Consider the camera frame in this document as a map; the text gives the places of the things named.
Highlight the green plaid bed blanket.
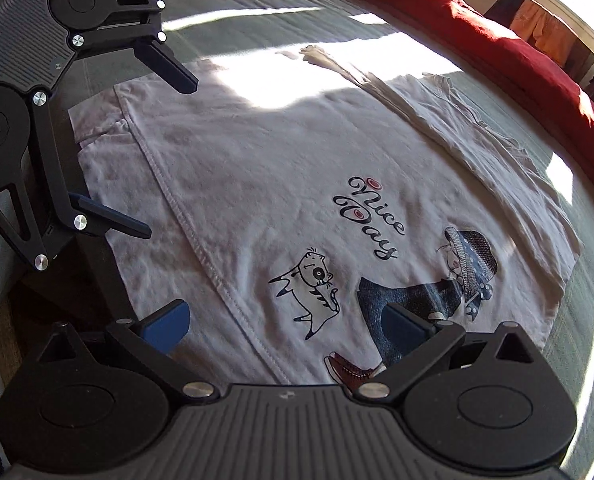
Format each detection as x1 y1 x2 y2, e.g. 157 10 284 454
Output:
0 0 594 480

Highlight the white printed t-shirt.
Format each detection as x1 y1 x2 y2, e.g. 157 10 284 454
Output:
70 46 580 384

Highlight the orange hanging garment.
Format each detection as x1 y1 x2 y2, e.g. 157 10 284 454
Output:
510 0 577 67

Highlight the red duvet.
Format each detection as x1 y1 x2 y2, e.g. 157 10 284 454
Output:
286 0 594 201

